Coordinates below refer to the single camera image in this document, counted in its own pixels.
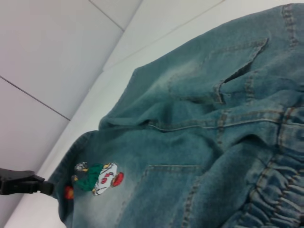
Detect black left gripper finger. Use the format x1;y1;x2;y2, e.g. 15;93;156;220
0;167;45;181
0;179;54;197

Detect blue denim shorts with print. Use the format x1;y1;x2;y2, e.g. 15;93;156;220
48;3;304;228

